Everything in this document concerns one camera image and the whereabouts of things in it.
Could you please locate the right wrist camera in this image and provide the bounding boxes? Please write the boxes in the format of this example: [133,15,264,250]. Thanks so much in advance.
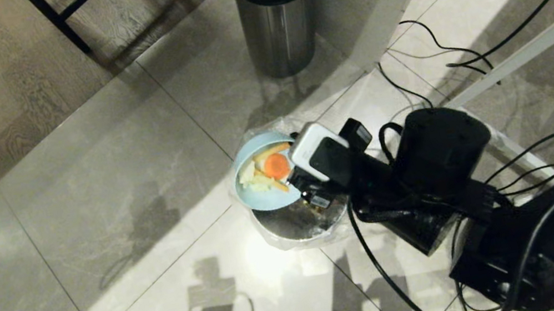
[285,113,381,195]

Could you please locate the black metal furniture frame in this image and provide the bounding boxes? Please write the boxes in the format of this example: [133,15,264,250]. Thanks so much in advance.
[25,0,183,64]

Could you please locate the small bin with plastic liner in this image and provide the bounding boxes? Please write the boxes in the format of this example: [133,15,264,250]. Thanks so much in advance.
[218,108,360,261]

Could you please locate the tall steel bin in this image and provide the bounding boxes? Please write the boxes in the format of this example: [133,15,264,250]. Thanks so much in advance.
[235,0,331,84]

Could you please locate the white metal frame bar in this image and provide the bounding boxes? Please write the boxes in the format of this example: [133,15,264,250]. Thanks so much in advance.
[430,0,554,111]

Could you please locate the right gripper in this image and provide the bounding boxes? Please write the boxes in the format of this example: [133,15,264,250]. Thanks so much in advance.
[285,158,360,215]

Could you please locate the orange carrot slice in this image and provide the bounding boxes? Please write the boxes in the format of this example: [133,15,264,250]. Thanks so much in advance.
[261,151,293,183]

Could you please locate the light blue bowl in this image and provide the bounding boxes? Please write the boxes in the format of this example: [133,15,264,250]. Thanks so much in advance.
[226,127,315,217]

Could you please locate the pale vegetable scraps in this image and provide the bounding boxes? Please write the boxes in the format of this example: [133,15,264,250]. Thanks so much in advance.
[234,142,299,200]

